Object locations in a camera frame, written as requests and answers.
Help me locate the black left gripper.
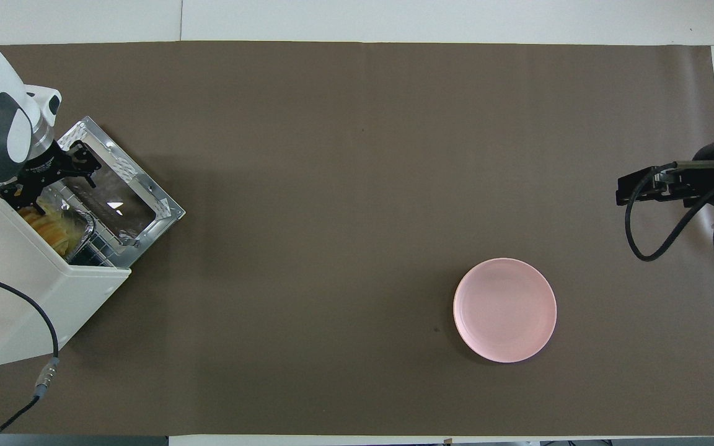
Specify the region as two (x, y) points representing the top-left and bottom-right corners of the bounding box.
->
(0, 141), (99, 214)

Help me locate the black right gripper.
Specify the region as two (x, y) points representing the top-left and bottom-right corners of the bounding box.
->
(616, 141), (714, 207)

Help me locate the yellow braided bread loaf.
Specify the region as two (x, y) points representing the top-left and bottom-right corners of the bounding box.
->
(19, 208), (76, 255)

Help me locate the aluminium foil baking tray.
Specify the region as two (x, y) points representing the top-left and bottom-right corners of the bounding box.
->
(19, 198), (97, 261)

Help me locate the glass oven door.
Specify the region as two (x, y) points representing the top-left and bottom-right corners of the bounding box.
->
(53, 116), (186, 268)

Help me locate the cream toaster oven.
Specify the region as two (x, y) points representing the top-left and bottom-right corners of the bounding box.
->
(0, 183), (133, 370)

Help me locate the pink round plate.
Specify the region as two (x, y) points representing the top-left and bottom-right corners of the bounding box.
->
(453, 258), (558, 364)

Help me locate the brown table mat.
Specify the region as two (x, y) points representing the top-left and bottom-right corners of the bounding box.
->
(0, 41), (714, 436)

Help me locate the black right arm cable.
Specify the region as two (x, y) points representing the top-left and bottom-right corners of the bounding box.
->
(625, 164), (714, 262)

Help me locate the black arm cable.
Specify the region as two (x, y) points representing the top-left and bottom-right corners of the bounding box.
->
(0, 268), (60, 446)
(625, 164), (714, 262)

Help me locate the wire oven rack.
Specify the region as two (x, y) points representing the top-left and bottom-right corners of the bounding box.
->
(69, 217), (141, 267)

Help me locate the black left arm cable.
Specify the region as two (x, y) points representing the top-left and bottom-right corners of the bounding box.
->
(0, 268), (60, 446)

